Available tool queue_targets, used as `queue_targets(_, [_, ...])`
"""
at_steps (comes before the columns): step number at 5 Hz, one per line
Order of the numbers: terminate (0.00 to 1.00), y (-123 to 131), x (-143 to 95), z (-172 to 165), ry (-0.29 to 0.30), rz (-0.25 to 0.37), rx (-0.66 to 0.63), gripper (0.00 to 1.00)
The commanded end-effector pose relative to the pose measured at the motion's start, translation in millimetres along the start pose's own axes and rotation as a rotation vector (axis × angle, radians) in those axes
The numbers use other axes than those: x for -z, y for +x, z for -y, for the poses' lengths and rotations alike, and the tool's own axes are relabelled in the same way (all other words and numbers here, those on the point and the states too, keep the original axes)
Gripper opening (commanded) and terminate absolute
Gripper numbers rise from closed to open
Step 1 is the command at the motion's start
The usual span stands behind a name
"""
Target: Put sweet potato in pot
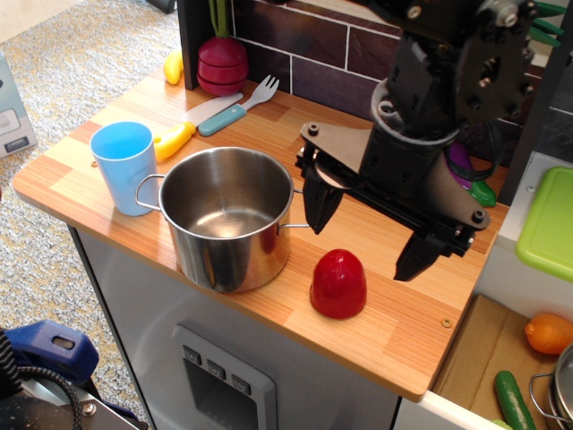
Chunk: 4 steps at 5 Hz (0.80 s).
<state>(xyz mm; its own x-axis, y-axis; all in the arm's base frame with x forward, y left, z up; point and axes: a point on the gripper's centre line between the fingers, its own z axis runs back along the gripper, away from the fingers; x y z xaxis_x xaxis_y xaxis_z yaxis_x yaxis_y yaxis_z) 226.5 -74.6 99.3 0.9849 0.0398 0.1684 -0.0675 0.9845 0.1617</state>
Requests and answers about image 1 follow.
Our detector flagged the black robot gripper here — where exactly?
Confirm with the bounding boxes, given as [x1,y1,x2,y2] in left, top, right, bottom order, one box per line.
[296,82,491,281]

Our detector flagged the stainless steel pot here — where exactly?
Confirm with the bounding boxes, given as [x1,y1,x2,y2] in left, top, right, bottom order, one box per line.
[146,147,298,293]

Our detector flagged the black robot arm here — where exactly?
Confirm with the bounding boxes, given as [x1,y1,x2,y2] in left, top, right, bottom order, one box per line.
[297,1,537,281]

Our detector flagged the small steel pot with lid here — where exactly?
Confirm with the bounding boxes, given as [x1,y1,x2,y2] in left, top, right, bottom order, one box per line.
[529,344,572,429]

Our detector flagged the purple toy eggplant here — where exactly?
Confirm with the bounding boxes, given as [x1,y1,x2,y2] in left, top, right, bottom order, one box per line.
[446,142,497,207]

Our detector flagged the brown cardboard box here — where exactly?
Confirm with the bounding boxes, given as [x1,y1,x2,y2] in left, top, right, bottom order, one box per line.
[432,296,557,429]

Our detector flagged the green plastic cutting board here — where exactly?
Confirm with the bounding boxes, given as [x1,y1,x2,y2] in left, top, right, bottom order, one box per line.
[516,167,572,282]

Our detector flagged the orange toy fruit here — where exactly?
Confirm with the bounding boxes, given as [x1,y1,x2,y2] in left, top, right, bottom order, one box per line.
[525,313,572,355]

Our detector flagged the red wooden toy radish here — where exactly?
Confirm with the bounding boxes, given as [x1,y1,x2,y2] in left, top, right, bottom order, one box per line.
[197,1,249,96]

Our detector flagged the grey toy oven panel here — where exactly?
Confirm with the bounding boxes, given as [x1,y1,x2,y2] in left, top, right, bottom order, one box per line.
[172,324,278,429]

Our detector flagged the green toy cucumber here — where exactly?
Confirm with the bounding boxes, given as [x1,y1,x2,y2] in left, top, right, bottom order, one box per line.
[494,370,536,430]

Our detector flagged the light blue plastic cup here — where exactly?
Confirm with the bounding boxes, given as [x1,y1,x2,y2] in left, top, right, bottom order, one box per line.
[90,121,158,216]

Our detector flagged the yellow toy banana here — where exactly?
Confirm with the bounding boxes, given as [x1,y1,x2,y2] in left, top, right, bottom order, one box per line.
[163,49,184,85]

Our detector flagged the orange toy carrot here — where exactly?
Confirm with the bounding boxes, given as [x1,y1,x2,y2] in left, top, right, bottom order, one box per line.
[528,1,567,47]

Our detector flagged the blue clamp tool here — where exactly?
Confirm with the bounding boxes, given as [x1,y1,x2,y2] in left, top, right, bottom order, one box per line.
[5,320,99,384]

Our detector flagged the teal-handled toy fork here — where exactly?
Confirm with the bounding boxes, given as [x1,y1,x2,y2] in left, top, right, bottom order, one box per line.
[199,75,280,136]

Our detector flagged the yellow-handled toy knife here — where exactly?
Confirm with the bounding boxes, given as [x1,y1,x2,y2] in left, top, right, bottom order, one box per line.
[153,92,244,161]

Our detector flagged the black coiled cable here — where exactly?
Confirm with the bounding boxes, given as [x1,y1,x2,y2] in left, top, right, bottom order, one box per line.
[13,365,84,430]

